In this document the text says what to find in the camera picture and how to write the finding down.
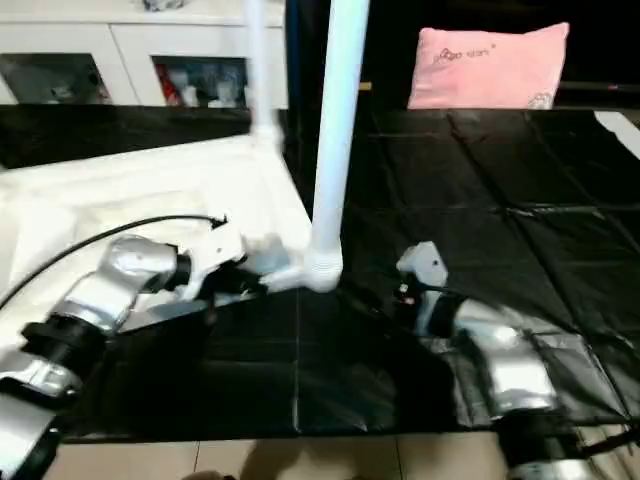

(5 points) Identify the white plastic table top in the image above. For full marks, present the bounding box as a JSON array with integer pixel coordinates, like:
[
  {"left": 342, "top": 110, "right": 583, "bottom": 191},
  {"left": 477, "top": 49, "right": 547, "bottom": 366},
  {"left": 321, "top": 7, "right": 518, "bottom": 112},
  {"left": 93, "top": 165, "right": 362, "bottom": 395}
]
[{"left": 0, "top": 130, "right": 346, "bottom": 346}]

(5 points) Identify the white plastic table leg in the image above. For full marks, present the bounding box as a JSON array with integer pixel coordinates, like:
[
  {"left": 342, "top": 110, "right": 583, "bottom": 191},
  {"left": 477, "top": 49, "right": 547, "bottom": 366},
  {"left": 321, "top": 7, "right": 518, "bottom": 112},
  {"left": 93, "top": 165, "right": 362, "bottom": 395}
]
[
  {"left": 243, "top": 0, "right": 287, "bottom": 147},
  {"left": 303, "top": 0, "right": 372, "bottom": 293}
]

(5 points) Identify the black work mat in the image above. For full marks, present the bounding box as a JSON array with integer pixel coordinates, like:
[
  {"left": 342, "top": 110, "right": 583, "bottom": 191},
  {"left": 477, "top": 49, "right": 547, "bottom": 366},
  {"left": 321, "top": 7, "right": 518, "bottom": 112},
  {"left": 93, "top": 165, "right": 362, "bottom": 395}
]
[{"left": 0, "top": 100, "right": 640, "bottom": 441}]

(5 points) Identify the red bottle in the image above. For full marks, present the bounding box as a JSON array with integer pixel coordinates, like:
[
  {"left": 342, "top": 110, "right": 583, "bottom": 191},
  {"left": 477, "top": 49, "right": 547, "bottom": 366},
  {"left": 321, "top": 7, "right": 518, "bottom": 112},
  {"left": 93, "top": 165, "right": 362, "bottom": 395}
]
[{"left": 159, "top": 68, "right": 179, "bottom": 106}]

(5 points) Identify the pink pillow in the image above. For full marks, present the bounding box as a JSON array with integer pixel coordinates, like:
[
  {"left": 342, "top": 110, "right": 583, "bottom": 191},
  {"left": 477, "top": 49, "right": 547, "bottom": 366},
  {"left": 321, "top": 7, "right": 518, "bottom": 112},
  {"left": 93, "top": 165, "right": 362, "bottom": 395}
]
[{"left": 407, "top": 22, "right": 572, "bottom": 111}]

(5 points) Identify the black tripod stand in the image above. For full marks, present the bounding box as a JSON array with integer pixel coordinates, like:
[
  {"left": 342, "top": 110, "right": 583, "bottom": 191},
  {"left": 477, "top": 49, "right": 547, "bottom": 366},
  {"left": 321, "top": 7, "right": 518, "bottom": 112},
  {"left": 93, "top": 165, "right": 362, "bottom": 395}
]
[{"left": 588, "top": 424, "right": 640, "bottom": 463}]

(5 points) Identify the white glass-door cabinet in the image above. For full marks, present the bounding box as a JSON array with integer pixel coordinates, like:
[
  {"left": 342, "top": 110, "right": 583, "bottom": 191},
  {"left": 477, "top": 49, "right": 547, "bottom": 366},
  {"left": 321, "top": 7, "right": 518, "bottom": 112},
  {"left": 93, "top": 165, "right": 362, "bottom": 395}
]
[{"left": 0, "top": 0, "right": 291, "bottom": 109}]

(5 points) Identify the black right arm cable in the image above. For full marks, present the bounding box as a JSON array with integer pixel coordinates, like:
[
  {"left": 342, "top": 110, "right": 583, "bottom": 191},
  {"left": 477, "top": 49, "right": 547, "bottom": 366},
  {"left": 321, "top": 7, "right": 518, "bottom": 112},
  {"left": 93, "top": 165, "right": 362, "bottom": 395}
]
[{"left": 405, "top": 284, "right": 531, "bottom": 341}]

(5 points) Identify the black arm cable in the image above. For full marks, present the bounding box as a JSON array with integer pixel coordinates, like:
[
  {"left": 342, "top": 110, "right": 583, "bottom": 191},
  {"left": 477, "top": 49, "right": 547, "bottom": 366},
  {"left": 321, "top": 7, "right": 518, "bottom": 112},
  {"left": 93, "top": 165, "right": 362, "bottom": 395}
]
[
  {"left": 0, "top": 214, "right": 230, "bottom": 311},
  {"left": 405, "top": 284, "right": 531, "bottom": 341}
]

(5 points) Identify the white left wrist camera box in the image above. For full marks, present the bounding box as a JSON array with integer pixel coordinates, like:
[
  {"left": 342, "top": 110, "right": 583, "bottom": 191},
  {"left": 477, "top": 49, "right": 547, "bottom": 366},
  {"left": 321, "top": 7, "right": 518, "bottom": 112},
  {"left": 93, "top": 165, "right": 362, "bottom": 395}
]
[{"left": 183, "top": 221, "right": 251, "bottom": 298}]

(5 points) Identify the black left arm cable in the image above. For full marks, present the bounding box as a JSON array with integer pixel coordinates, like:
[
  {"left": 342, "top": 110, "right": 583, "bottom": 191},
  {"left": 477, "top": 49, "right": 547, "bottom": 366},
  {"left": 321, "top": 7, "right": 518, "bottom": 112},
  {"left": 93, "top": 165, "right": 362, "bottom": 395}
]
[{"left": 0, "top": 214, "right": 230, "bottom": 311}]

